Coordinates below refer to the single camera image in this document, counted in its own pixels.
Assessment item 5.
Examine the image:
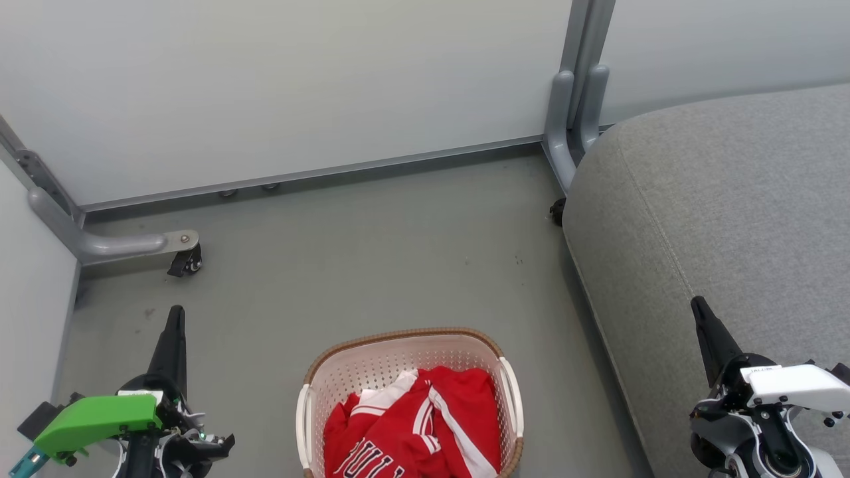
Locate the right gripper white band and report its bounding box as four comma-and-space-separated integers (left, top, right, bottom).
691, 296, 850, 418

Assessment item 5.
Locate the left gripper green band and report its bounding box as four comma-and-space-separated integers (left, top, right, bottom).
33, 305, 236, 478

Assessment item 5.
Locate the large red white jersey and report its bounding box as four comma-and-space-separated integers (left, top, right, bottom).
323, 369, 439, 478

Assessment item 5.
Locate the grey fabric sofa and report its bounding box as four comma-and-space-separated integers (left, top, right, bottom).
562, 83, 850, 478

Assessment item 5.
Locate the grey metal partition leg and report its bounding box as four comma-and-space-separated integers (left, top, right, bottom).
0, 116, 200, 268

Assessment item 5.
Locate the beige perforated laundry basket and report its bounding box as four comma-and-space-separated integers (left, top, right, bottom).
296, 327, 525, 478

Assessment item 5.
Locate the teal plug left black cable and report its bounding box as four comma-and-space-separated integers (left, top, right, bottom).
8, 443, 51, 478

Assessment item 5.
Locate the grey partition bottom rail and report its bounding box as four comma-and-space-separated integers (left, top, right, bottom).
78, 136, 547, 214

